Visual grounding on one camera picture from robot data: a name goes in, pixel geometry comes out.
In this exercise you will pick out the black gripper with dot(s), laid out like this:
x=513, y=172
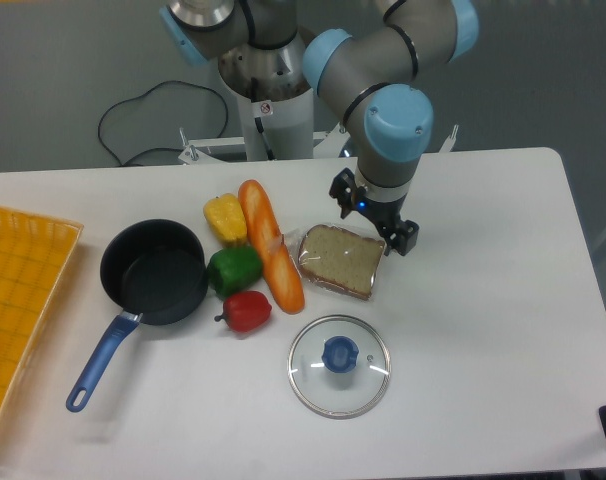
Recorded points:
x=379, y=205

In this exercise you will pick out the toast slice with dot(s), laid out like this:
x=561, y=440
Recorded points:
x=336, y=258

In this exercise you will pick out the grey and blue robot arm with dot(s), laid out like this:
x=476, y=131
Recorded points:
x=367, y=83

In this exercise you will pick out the orange baguette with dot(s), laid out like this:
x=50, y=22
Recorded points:
x=265, y=236

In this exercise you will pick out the glass lid with blue knob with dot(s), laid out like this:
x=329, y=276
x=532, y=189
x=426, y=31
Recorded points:
x=339, y=367

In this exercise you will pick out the green bell pepper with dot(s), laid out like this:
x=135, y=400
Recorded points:
x=232, y=270

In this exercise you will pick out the red bell pepper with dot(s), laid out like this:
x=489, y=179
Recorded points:
x=245, y=311

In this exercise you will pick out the yellow bell pepper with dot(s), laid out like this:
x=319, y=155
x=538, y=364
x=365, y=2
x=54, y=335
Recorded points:
x=226, y=219

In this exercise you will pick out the yellow plastic basket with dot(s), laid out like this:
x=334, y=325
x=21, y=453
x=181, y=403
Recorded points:
x=34, y=252

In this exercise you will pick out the white metal base frame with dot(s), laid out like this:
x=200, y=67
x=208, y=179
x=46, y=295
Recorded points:
x=336, y=143

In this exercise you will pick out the black pan with blue handle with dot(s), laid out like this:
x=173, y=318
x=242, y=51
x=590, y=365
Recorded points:
x=155, y=271

